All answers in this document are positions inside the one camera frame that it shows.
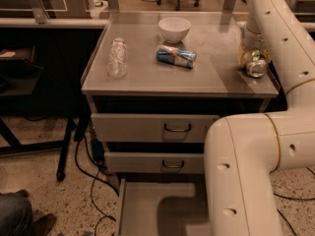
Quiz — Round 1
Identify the black power adapter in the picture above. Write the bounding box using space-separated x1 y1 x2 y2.
91 139 104 162

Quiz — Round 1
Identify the clear plastic bottle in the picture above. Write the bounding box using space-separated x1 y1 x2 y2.
107 37 127 78

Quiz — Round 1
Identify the brown shoe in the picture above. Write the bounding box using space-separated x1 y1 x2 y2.
33 213 56 236

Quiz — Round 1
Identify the grey drawer cabinet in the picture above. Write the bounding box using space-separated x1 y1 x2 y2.
81 11 283 236

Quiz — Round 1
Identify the bottom grey drawer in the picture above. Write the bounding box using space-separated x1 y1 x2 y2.
114 179 211 236

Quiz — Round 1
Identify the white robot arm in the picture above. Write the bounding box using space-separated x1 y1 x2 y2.
204 0 315 236

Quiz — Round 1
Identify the grey drawer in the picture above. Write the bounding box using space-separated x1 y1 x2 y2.
114 179 211 236
105 152 204 174
92 113 219 143

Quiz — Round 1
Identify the blue soda can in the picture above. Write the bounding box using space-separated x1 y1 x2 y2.
157 45 197 69

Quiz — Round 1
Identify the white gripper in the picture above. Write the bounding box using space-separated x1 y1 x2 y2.
238 15 272 69

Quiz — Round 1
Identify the top grey drawer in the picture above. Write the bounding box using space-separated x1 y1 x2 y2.
92 113 219 143

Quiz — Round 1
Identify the black floor cable left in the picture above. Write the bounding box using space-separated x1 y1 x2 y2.
74 128 120 236

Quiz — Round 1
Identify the green soda can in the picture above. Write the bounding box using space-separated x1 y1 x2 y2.
245 50 268 79

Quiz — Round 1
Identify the white bowl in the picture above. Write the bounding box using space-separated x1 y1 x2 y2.
158 17 191 43

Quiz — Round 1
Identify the black floor cable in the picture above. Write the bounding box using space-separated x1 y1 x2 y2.
272 165 315 236
74 128 120 236

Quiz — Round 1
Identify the middle grey drawer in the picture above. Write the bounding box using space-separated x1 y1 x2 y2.
105 152 204 174

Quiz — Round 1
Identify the black floor cable right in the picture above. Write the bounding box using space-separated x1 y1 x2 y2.
272 165 315 236

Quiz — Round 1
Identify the black table stand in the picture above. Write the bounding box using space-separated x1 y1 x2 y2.
0 46 93 183

